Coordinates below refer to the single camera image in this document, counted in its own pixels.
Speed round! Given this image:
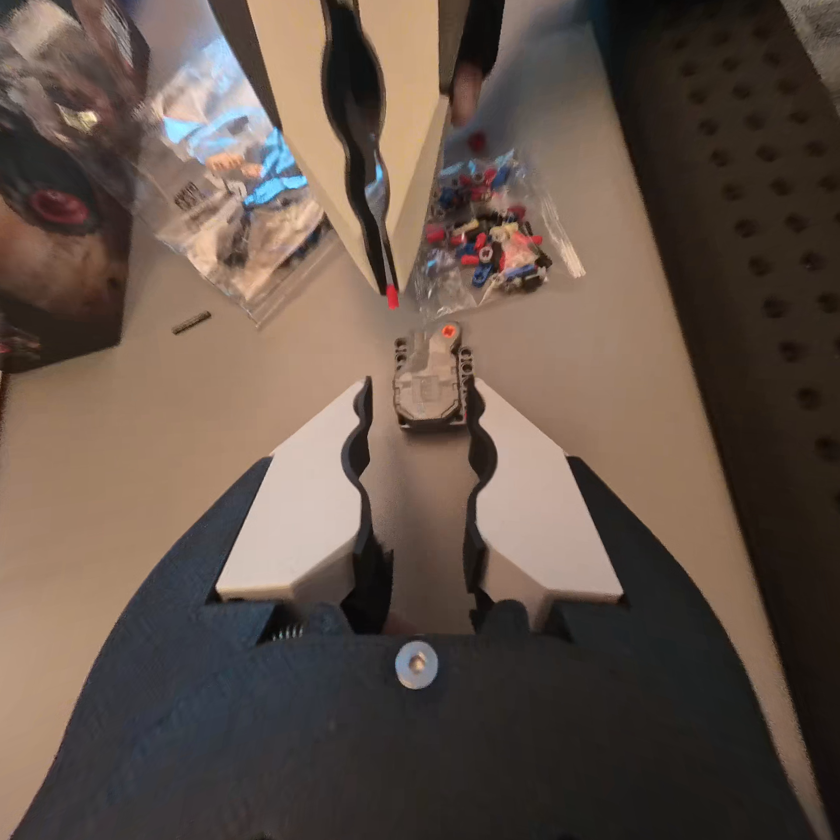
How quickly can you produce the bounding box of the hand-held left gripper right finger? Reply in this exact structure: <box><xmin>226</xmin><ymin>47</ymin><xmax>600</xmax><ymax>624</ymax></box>
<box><xmin>461</xmin><ymin>377</ymin><xmax>624</xmax><ymax>635</ymax></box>

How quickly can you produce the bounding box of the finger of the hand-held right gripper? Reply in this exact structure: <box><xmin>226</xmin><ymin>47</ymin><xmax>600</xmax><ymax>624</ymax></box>
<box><xmin>246</xmin><ymin>0</ymin><xmax>389</xmax><ymax>296</ymax></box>
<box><xmin>357</xmin><ymin>0</ymin><xmax>451</xmax><ymax>294</ymax></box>

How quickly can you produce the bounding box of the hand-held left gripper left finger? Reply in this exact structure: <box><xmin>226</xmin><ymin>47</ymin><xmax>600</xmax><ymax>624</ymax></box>
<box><xmin>215</xmin><ymin>375</ymin><xmax>396</xmax><ymax>635</ymax></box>

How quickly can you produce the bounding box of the clear bag of small pins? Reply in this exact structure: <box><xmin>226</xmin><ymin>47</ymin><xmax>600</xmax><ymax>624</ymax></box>
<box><xmin>410</xmin><ymin>128</ymin><xmax>587</xmax><ymax>322</ymax></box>

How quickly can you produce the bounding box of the grey toy motor block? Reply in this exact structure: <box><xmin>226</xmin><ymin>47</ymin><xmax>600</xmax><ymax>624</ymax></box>
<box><xmin>392</xmin><ymin>320</ymin><xmax>477</xmax><ymax>434</ymax></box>

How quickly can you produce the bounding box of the grey desk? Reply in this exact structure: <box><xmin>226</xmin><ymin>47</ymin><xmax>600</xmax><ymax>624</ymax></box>
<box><xmin>0</xmin><ymin>0</ymin><xmax>834</xmax><ymax>840</ymax></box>

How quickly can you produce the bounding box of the person's right hand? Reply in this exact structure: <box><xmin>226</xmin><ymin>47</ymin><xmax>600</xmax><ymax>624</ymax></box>
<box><xmin>451</xmin><ymin>62</ymin><xmax>488</xmax><ymax>127</ymax></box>

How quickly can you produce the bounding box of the clear bag of mixed parts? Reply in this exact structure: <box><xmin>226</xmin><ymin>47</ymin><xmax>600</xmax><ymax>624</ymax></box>
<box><xmin>134</xmin><ymin>36</ymin><xmax>343</xmax><ymax>329</ymax></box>

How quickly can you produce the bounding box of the toy truck set box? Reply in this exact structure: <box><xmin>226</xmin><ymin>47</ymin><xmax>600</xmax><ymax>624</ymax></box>
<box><xmin>0</xmin><ymin>0</ymin><xmax>153</xmax><ymax>375</ymax></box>

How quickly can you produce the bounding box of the dark perforated mat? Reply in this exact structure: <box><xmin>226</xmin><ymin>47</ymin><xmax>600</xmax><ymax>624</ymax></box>
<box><xmin>594</xmin><ymin>0</ymin><xmax>840</xmax><ymax>840</ymax></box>

